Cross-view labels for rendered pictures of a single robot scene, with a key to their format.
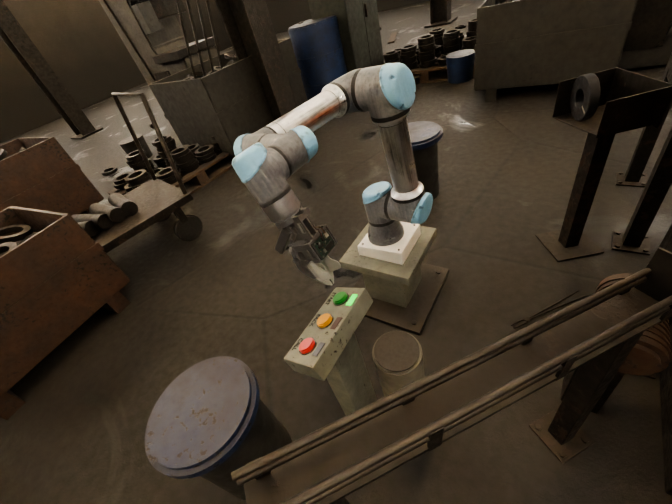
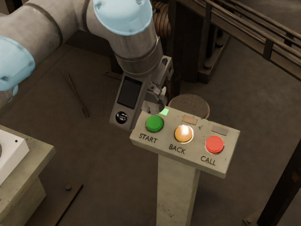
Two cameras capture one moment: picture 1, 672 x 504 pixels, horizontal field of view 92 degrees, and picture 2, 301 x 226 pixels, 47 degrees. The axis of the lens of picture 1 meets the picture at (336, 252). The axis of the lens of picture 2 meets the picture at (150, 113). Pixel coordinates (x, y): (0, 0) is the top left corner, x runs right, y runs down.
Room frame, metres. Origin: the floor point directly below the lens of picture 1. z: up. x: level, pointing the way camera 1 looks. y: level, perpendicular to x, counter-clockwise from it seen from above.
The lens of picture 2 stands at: (0.74, 0.53, 1.24)
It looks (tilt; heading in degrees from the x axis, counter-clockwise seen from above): 48 degrees down; 251
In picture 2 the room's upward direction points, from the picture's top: straight up
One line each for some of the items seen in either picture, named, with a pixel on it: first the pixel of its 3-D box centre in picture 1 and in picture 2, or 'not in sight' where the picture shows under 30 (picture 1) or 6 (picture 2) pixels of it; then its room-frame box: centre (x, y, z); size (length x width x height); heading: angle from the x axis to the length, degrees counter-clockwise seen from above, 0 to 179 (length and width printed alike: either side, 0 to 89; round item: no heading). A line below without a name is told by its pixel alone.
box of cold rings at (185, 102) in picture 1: (237, 99); not in sight; (3.94, 0.54, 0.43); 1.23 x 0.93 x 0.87; 135
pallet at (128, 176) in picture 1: (173, 159); not in sight; (3.32, 1.26, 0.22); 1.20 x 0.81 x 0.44; 132
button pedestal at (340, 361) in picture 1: (349, 379); (176, 195); (0.51, 0.08, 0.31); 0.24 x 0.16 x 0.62; 137
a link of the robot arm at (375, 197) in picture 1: (380, 201); not in sight; (1.05, -0.22, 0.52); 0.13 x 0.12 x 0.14; 42
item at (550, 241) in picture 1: (584, 175); not in sight; (1.03, -1.08, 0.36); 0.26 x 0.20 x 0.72; 172
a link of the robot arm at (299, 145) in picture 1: (287, 151); (65, 6); (0.71, 0.04, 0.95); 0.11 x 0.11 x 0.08; 42
